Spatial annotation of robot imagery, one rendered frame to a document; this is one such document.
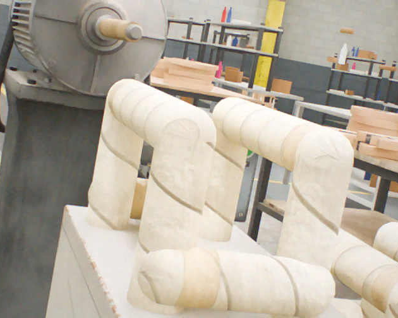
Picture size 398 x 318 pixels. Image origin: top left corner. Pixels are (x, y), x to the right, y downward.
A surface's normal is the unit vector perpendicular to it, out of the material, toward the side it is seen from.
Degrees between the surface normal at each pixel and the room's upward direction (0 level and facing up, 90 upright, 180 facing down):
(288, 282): 62
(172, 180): 90
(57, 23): 91
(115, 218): 90
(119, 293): 0
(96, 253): 0
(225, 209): 90
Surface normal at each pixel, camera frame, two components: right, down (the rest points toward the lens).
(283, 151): -0.96, 0.04
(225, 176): 0.14, 0.16
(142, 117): -0.91, -0.27
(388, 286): -0.77, -0.55
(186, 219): 0.43, 0.20
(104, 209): -0.18, 0.11
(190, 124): 0.18, -0.40
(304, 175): -0.71, -0.04
